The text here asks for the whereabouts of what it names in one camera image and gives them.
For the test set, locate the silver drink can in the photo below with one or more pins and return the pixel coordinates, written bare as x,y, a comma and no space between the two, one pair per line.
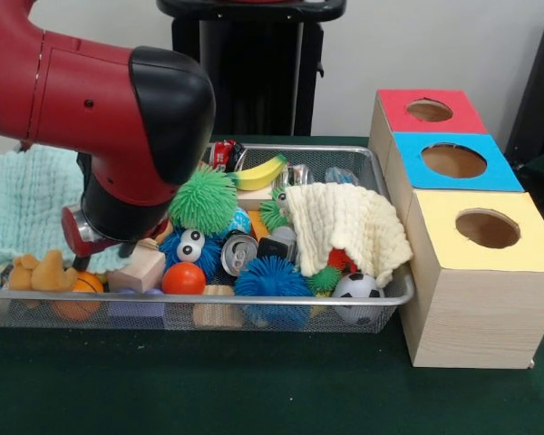
238,254

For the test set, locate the orange plush toy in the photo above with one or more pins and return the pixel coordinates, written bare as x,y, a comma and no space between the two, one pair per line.
45,274

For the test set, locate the cream waffle cloth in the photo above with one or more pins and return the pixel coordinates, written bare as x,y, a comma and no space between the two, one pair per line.
344,217

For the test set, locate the blue spiky ball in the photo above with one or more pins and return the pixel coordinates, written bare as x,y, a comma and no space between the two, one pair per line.
272,278

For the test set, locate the yellow toy banana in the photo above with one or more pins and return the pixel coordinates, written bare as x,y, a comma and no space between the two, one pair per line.
258,174

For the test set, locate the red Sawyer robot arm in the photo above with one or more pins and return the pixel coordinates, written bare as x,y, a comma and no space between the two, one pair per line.
95,104

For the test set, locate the wooden box with three holes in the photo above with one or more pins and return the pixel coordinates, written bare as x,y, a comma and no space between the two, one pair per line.
480,317

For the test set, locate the red orange rubber ball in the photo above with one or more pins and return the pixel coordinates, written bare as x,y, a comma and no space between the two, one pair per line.
183,278

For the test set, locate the light blue waffle cloth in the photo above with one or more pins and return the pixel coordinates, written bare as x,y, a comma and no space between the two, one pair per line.
27,204

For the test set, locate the small soccer ball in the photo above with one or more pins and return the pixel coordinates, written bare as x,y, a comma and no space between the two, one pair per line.
358,287

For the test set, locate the shallow metal mesh bin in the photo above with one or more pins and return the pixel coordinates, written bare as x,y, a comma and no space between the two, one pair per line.
276,317

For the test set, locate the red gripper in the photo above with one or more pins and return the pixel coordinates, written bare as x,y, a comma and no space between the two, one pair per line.
79,238

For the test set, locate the large green spiky ball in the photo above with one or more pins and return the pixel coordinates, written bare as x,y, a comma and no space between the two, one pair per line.
204,199

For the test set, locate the wooden cube block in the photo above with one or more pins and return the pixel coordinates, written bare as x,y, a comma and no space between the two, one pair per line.
136,272

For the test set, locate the blue spiky toy with eyes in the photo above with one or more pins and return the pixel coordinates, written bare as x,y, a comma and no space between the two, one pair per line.
186,254

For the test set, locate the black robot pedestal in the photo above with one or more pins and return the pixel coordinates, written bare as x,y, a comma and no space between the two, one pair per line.
263,68

